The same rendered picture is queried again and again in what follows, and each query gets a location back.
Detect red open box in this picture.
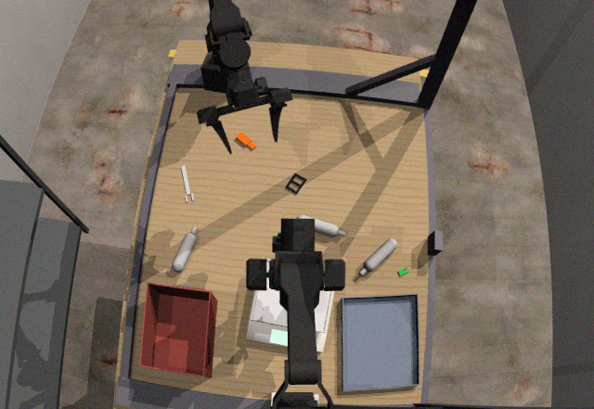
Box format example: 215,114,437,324
139,282,217,377

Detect grey open-ended spanner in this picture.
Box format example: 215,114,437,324
181,165,194,202

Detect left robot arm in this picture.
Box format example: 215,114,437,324
271,218,334,409

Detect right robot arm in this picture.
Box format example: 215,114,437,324
205,0,268,108

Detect dark grey metal post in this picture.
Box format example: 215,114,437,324
334,0,594,409

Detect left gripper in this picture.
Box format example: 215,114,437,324
246,259,345,291

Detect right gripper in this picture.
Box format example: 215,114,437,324
197,69,293,154

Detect grey bottle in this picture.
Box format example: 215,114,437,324
172,226,198,273
296,215,344,237

